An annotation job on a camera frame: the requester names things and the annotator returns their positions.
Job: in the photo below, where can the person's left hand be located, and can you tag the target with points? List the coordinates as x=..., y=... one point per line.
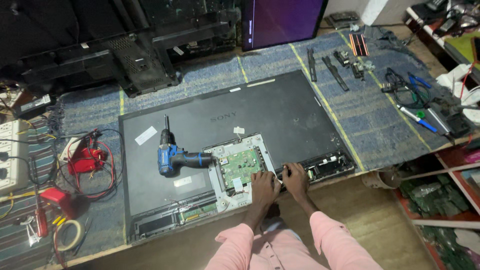
x=264, y=189

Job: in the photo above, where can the person's right hand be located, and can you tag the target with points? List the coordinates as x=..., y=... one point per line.
x=298, y=182

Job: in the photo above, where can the person's left fingers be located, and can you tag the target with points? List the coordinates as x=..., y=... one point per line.
x=264, y=176

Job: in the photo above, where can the person's right fingers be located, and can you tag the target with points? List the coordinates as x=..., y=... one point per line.
x=289, y=169

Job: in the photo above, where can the green main circuit board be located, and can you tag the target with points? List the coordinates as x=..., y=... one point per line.
x=242, y=165

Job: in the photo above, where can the grey metal mounting plate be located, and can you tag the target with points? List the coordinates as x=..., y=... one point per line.
x=219, y=183

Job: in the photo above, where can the black flat television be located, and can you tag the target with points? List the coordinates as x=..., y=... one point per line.
x=270, y=108

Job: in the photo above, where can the narrow green circuit board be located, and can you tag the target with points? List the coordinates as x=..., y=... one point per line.
x=198, y=212

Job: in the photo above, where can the blue striped floor mat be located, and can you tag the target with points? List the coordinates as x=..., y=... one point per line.
x=360, y=120

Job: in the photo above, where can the person's pink shirt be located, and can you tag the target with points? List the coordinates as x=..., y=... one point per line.
x=330, y=247

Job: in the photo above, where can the brown round pot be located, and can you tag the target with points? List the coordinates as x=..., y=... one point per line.
x=378, y=180

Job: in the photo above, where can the long black stand bar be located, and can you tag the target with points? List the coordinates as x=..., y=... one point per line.
x=335, y=74

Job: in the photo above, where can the short black stand bar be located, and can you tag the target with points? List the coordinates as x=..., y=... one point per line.
x=312, y=65

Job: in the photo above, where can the small green cap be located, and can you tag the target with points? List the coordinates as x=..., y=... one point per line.
x=420, y=114

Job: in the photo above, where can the black orange striped board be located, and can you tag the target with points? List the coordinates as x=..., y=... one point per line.
x=359, y=44

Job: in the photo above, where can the monitor with purple screen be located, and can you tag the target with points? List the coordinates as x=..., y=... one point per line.
x=285, y=20

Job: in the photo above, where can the red and black test leads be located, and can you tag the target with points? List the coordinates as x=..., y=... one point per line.
x=112, y=165

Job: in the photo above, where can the shelf with green circuit boards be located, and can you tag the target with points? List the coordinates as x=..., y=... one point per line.
x=438, y=202

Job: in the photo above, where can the black flat device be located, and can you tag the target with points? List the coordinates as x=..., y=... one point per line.
x=343, y=18

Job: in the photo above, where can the black soldering tool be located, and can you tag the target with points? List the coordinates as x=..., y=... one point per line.
x=450, y=120

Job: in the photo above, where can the red cloth pouch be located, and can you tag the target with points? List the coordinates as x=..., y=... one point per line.
x=87, y=161

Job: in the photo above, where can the cream tape roll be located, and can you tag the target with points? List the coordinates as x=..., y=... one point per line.
x=78, y=234

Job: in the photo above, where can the stack of black television covers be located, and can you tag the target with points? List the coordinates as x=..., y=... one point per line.
x=112, y=41

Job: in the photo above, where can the red plastic device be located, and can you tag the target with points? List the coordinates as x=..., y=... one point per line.
x=60, y=200

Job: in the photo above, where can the cluttered side table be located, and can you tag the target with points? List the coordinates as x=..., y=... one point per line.
x=450, y=33

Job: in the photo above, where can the metal tweezers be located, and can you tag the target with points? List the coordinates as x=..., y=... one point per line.
x=32, y=232

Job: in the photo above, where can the black power adapter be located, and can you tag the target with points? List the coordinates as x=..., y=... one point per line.
x=33, y=105

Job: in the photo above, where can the teal striped cloth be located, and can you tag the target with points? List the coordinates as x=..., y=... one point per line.
x=18, y=225

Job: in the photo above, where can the white power strip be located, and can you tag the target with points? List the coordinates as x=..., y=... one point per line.
x=11, y=157

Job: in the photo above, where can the metal stand bracket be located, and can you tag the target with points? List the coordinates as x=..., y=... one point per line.
x=358, y=69
x=342, y=58

